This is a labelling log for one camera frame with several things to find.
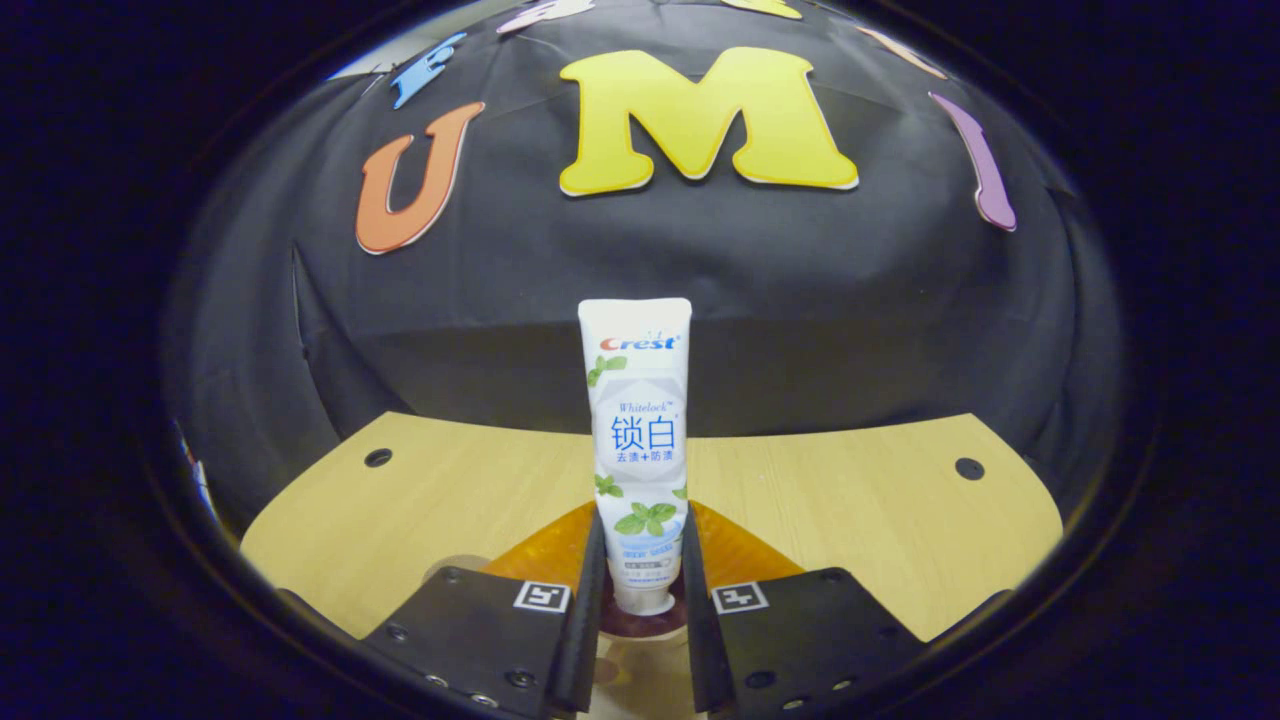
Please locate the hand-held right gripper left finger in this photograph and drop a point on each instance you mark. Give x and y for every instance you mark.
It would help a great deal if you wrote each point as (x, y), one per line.
(590, 620)

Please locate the cream cup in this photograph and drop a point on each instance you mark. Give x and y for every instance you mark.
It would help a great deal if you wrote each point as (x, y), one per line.
(640, 675)

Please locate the white toothpaste tube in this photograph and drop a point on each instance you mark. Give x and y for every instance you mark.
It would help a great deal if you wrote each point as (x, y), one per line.
(640, 440)

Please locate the wooden desktop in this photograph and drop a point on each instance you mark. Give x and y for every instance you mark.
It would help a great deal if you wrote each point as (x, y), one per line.
(850, 520)

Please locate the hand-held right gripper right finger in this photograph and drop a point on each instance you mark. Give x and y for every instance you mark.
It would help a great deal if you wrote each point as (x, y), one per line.
(700, 620)

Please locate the black backdrop cloth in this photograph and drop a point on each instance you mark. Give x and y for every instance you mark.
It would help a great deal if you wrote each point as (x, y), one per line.
(800, 300)

